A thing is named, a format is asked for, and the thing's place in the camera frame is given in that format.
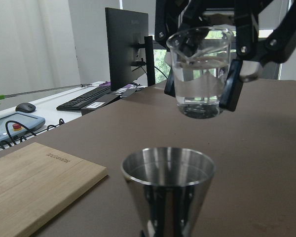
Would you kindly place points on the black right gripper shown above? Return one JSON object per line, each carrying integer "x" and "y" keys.
{"x": 172, "y": 16}

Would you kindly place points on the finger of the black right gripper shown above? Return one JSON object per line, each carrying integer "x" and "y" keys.
{"x": 169, "y": 87}

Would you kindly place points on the clear glass measuring cup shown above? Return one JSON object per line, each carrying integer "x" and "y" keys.
{"x": 200, "y": 63}

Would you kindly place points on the steel cocktail jigger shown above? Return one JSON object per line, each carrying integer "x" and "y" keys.
{"x": 168, "y": 186}

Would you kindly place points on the black computer monitor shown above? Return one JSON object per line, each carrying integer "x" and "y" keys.
{"x": 130, "y": 48}

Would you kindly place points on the black keyboard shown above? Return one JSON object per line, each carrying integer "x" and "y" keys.
{"x": 85, "y": 99}

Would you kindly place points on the black computer mouse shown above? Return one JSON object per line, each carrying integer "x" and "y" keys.
{"x": 25, "y": 108}

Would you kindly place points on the bamboo cutting board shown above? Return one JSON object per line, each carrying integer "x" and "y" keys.
{"x": 37, "y": 182}

